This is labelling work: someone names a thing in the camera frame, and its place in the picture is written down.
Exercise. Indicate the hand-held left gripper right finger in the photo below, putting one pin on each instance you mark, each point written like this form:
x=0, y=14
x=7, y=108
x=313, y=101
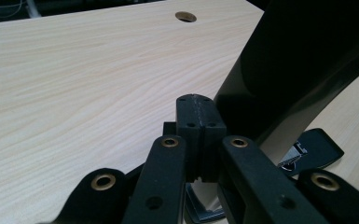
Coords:
x=213, y=124

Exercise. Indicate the white desk leg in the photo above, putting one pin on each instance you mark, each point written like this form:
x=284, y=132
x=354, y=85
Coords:
x=32, y=7

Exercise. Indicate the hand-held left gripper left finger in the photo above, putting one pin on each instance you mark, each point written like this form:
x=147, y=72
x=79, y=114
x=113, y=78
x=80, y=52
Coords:
x=189, y=124

